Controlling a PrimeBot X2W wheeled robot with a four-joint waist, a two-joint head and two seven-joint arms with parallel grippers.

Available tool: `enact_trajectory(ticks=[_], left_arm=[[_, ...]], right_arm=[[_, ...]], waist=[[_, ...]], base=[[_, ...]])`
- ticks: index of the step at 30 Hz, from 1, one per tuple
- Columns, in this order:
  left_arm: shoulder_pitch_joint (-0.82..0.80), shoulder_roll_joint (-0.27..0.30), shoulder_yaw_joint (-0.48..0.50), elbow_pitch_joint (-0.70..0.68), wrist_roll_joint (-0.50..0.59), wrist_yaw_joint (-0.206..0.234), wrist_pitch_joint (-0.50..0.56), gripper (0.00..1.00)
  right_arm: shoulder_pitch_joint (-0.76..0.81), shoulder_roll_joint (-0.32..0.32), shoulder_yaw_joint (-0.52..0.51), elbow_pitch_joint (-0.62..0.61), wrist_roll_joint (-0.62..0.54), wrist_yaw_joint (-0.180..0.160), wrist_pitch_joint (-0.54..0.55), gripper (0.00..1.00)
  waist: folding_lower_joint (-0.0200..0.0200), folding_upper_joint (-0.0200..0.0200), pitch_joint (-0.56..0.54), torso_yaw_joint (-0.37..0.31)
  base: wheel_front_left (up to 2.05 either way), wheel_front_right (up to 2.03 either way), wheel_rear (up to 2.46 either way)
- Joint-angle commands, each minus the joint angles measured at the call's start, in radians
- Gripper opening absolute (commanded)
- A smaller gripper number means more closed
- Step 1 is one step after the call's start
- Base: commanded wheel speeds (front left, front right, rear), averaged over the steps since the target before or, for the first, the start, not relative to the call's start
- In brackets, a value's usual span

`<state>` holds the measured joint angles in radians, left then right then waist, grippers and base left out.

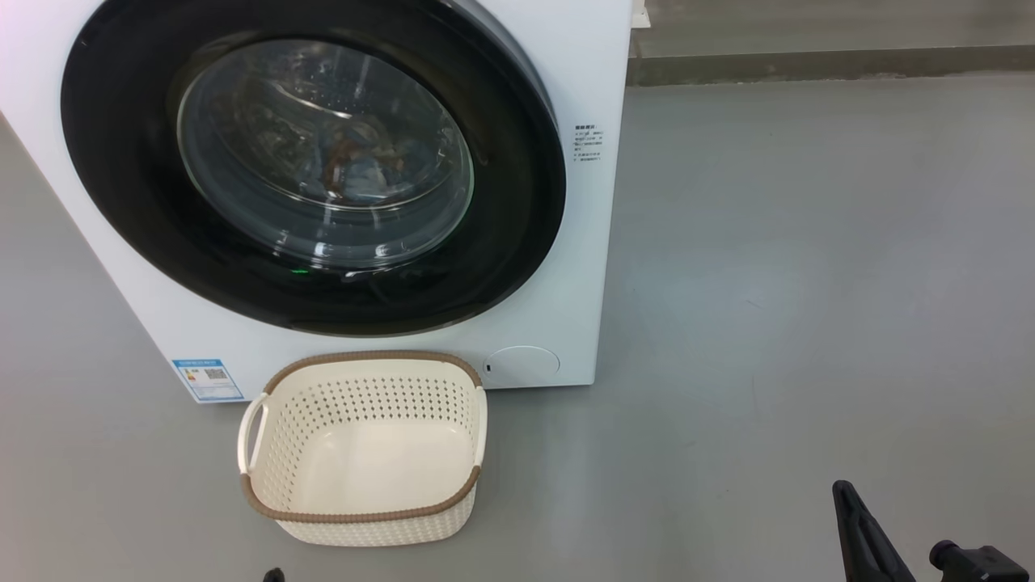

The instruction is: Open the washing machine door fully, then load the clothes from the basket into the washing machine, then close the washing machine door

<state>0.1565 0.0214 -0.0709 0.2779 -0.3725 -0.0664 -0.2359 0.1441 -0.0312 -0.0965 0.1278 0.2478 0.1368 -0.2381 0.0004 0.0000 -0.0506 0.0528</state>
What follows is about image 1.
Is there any blue bear print garment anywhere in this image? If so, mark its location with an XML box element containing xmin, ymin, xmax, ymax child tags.
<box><xmin>319</xmin><ymin>133</ymin><xmax>410</xmax><ymax>200</ymax></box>

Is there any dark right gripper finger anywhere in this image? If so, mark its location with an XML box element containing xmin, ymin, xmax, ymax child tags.
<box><xmin>832</xmin><ymin>479</ymin><xmax>917</xmax><ymax>582</ymax></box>

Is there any round white filter cover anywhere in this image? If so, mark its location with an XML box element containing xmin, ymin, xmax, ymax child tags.
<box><xmin>483</xmin><ymin>345</ymin><xmax>561</xmax><ymax>388</ymax></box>

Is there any cream perforated laundry basket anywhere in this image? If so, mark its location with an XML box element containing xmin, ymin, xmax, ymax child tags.
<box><xmin>237</xmin><ymin>350</ymin><xmax>489</xmax><ymax>548</ymax></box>

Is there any small printed text sticker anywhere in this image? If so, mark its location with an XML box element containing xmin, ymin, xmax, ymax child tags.
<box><xmin>573</xmin><ymin>124</ymin><xmax>604</xmax><ymax>164</ymax></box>

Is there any blue energy label sticker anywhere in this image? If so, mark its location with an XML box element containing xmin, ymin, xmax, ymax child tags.
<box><xmin>171</xmin><ymin>358</ymin><xmax>246</xmax><ymax>404</ymax></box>

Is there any white front-load washing machine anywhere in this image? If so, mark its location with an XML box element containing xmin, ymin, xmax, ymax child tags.
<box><xmin>0</xmin><ymin>0</ymin><xmax>634</xmax><ymax>403</ymax></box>

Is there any black round washing machine door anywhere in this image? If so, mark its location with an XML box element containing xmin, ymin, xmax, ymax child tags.
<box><xmin>60</xmin><ymin>0</ymin><xmax>568</xmax><ymax>339</ymax></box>

